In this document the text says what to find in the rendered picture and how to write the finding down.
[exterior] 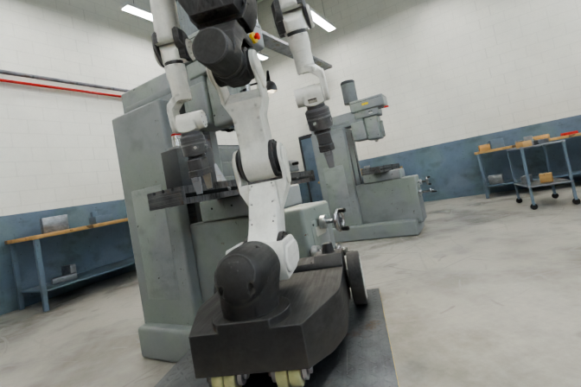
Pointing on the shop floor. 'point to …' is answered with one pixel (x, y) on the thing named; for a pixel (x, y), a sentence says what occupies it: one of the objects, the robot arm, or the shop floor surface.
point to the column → (190, 296)
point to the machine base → (164, 341)
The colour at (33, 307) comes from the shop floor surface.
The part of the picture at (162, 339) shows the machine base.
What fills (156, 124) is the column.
